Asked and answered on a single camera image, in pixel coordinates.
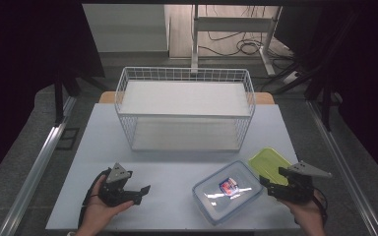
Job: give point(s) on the white cabinet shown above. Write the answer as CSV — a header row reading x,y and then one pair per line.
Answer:
x,y
128,29

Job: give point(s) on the black floor bracket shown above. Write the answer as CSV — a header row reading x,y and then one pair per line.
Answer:
x,y
68,139

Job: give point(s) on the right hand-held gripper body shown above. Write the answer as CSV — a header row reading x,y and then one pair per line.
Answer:
x,y
300,188

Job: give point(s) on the person's right hand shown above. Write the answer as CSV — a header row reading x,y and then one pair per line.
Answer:
x,y
308,213

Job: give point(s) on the clear container with blue lid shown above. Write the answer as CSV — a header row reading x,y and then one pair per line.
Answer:
x,y
216,205

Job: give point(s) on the white metal desk frame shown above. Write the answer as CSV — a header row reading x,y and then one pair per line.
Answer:
x,y
233,24

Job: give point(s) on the black stand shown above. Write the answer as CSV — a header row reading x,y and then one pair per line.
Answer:
x,y
59,101
325,105

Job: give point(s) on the green lidded container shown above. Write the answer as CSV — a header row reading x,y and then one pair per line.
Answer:
x,y
265,162

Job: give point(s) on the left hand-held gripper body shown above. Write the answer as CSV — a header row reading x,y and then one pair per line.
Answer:
x,y
118,173

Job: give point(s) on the aluminium rail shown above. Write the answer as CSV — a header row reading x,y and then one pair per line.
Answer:
x,y
36,170
344,167

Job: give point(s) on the dark curtain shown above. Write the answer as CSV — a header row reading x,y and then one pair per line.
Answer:
x,y
19,65
367,82

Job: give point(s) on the wooden table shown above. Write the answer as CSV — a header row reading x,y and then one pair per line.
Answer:
x,y
106,97

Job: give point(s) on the person's left hand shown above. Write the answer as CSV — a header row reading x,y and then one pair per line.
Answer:
x,y
95,209

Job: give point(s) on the white power strip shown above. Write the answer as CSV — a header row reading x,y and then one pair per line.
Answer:
x,y
290,77

